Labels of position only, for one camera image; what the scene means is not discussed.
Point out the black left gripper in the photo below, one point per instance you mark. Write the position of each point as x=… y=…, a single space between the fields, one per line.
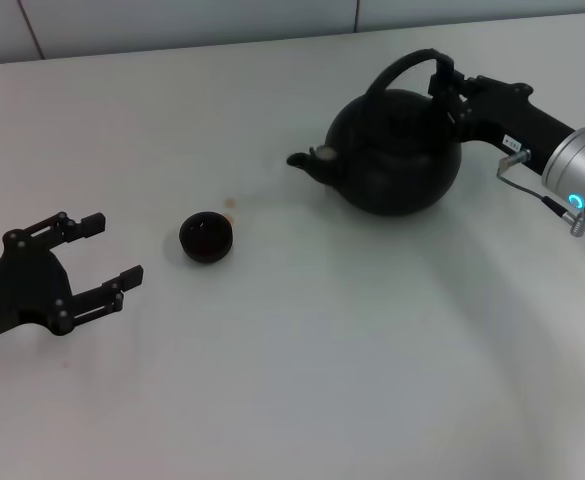
x=27 y=287

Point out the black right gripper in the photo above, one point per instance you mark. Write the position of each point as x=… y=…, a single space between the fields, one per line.
x=517 y=122

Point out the black round teapot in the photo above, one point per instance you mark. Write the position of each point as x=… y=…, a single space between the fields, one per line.
x=392 y=160

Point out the small dark teacup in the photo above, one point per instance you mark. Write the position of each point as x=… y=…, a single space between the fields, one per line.
x=206 y=242

